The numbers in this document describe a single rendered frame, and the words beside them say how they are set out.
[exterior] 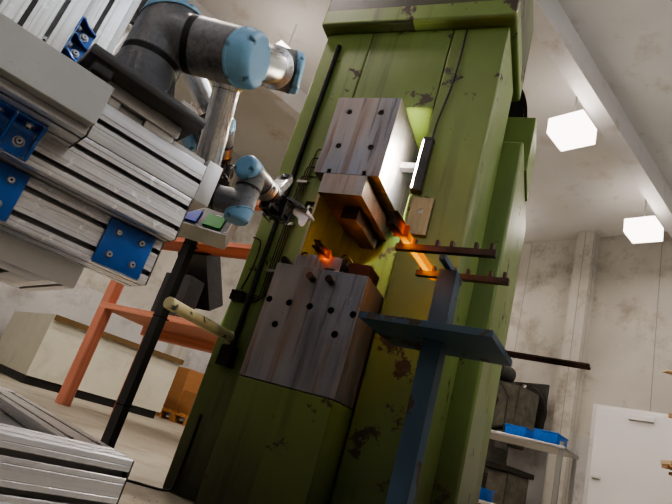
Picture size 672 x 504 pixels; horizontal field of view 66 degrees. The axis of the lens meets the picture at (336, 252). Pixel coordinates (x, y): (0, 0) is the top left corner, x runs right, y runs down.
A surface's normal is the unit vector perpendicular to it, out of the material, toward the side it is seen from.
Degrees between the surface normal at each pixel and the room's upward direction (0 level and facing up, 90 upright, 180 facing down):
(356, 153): 90
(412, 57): 90
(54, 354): 90
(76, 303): 90
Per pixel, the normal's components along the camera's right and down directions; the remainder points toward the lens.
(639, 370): -0.68, -0.43
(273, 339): -0.32, -0.42
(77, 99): 0.68, -0.07
